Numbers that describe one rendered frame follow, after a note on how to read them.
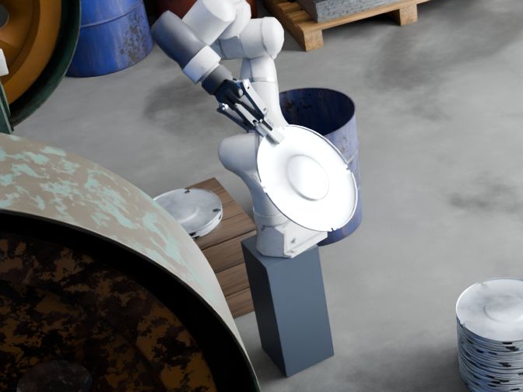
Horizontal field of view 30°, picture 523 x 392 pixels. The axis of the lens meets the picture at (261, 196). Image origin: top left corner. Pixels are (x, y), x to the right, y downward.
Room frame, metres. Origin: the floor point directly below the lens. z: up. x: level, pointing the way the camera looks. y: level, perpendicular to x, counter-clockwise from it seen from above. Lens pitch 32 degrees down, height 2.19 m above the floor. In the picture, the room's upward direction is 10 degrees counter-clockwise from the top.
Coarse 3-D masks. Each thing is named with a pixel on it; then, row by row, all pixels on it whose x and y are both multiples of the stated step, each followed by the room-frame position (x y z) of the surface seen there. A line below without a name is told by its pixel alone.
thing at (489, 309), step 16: (480, 288) 2.32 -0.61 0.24; (496, 288) 2.31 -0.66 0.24; (512, 288) 2.29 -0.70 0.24; (464, 304) 2.26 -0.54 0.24; (480, 304) 2.25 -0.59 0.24; (496, 304) 2.23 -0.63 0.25; (512, 304) 2.21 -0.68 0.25; (464, 320) 2.19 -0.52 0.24; (480, 320) 2.17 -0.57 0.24; (496, 320) 2.16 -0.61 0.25; (512, 320) 2.14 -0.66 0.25; (480, 336) 2.10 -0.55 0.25; (496, 336) 2.10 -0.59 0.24; (512, 336) 2.08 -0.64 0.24
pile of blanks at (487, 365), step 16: (464, 336) 2.16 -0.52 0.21; (464, 352) 2.17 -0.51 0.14; (480, 352) 2.11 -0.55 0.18; (496, 352) 2.07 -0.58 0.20; (512, 352) 2.06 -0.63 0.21; (464, 368) 2.17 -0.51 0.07; (480, 368) 2.11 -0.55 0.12; (496, 368) 2.08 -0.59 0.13; (512, 368) 2.06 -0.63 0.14; (480, 384) 2.11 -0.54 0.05; (496, 384) 2.08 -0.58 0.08; (512, 384) 2.07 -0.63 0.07
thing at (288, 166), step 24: (264, 144) 2.05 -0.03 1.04; (288, 144) 2.08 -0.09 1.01; (312, 144) 2.11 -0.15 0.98; (264, 168) 1.98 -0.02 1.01; (288, 168) 2.01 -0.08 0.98; (312, 168) 2.04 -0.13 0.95; (336, 168) 2.08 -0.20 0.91; (288, 192) 1.95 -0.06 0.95; (312, 192) 1.98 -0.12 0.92; (336, 192) 2.01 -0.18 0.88; (288, 216) 1.89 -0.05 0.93; (312, 216) 1.92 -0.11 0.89; (336, 216) 1.95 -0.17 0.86
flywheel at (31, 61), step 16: (0, 0) 2.68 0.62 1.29; (16, 0) 2.69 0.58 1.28; (32, 0) 2.70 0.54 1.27; (48, 0) 2.67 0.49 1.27; (16, 16) 2.68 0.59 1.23; (32, 16) 2.69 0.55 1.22; (48, 16) 2.67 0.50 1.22; (0, 32) 2.67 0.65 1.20; (16, 32) 2.68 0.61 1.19; (32, 32) 2.68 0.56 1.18; (48, 32) 2.66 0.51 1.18; (0, 48) 2.67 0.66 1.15; (16, 48) 2.68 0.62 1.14; (32, 48) 2.65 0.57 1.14; (48, 48) 2.66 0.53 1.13; (16, 64) 2.66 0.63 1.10; (32, 64) 2.65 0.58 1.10; (16, 80) 2.64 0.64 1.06; (32, 80) 2.65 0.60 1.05; (16, 96) 2.64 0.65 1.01
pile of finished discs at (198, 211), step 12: (168, 192) 2.99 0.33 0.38; (180, 192) 2.98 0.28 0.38; (192, 192) 2.96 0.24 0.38; (204, 192) 2.95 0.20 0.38; (168, 204) 2.91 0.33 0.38; (180, 204) 2.89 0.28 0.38; (192, 204) 2.88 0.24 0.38; (204, 204) 2.87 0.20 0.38; (216, 204) 2.86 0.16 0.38; (180, 216) 2.81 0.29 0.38; (192, 216) 2.80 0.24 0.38; (204, 216) 2.79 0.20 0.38; (216, 216) 2.77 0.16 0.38; (192, 228) 2.74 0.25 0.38; (204, 228) 2.74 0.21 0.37
